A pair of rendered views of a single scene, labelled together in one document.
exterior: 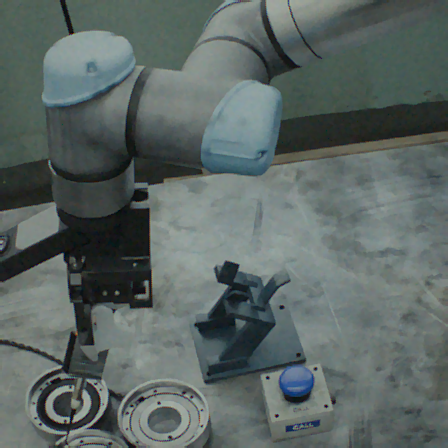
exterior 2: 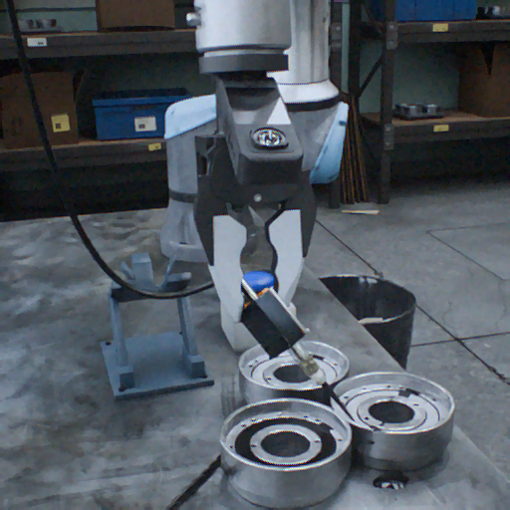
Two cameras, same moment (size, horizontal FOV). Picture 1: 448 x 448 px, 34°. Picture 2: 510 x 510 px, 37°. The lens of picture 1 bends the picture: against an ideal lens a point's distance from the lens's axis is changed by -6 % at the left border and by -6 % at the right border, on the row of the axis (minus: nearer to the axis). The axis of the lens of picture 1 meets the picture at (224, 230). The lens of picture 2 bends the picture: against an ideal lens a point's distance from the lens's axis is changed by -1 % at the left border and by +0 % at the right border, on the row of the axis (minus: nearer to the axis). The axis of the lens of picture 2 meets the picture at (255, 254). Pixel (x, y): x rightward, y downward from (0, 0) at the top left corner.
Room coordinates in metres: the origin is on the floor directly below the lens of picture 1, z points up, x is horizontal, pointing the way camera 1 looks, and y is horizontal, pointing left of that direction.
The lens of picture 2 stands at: (0.64, 0.73, 1.17)
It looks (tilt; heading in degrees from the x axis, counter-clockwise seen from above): 19 degrees down; 261
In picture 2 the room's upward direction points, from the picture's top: 1 degrees counter-clockwise
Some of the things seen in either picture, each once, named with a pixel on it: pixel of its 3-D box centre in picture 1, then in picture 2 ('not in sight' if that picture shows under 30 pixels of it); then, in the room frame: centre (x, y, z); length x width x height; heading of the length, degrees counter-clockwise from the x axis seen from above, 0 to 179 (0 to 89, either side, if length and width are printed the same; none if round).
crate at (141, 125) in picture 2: not in sight; (141, 114); (0.55, -3.53, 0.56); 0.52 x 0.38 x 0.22; 2
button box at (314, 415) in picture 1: (301, 401); (256, 314); (0.51, -0.07, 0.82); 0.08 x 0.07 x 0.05; 95
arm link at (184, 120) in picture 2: not in sight; (209, 140); (0.52, -0.40, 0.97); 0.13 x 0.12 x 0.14; 163
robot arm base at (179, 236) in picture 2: not in sight; (208, 216); (0.52, -0.40, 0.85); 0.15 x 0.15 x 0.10
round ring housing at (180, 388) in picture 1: (165, 423); (294, 381); (0.50, 0.09, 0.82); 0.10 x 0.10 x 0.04
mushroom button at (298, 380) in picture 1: (296, 389); (256, 295); (0.51, -0.06, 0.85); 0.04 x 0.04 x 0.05
